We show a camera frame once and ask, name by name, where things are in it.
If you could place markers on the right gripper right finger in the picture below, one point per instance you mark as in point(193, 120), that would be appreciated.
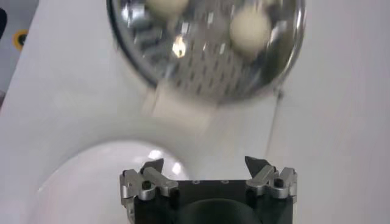
point(262, 176)

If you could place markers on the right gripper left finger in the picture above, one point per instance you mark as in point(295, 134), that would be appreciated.
point(158, 179)

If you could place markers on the white steamed baozi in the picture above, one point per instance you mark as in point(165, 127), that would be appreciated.
point(250, 29)
point(166, 4)

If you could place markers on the perforated steel steamer basket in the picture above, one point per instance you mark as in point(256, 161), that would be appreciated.
point(207, 67)

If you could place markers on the round white plate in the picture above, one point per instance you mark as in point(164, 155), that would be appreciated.
point(91, 188)

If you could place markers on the yellow black round object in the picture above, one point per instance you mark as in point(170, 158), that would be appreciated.
point(19, 38)

